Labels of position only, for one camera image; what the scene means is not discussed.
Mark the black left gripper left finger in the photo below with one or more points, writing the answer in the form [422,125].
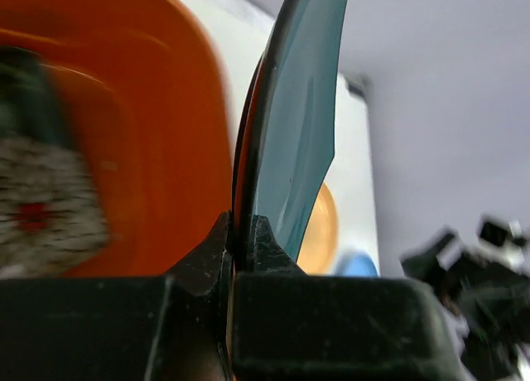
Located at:
[167,327]

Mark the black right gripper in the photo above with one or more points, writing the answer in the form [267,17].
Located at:
[484,284]

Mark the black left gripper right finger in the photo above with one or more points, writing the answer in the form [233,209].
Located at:
[287,325]

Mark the yellow round plate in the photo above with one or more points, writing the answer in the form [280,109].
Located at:
[319,245]

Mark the blue round plate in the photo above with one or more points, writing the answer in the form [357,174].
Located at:
[356,264]

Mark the dark teal square plate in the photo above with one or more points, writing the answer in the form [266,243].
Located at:
[288,140]

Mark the orange plastic bin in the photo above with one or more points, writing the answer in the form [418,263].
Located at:
[147,103]

